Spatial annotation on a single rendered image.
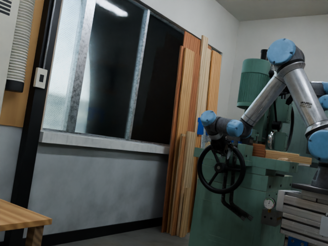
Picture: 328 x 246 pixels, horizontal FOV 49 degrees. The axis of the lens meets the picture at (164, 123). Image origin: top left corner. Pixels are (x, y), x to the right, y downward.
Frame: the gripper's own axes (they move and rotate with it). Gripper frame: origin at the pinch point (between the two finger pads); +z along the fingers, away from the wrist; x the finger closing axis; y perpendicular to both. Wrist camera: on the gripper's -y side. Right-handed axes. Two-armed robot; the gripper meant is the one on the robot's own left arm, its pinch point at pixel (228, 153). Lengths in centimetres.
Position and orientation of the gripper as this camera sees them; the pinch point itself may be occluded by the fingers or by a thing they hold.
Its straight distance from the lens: 194.0
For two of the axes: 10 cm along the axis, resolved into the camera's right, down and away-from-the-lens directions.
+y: -3.9, 7.9, -4.8
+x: 8.3, 0.8, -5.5
